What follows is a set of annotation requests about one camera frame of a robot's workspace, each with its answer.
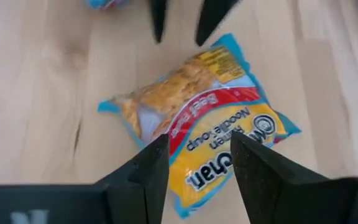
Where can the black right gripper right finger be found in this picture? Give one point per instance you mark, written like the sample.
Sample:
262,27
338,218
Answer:
269,193

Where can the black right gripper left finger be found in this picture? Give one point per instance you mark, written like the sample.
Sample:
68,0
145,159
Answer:
141,193

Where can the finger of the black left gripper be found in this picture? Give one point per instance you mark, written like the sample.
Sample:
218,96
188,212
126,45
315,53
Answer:
213,15
158,15

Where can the yellow noodle packet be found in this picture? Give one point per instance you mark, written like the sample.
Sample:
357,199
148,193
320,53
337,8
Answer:
104,3

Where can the yellow noodle packet mid-left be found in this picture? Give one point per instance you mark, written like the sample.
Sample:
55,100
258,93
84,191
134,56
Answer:
204,102

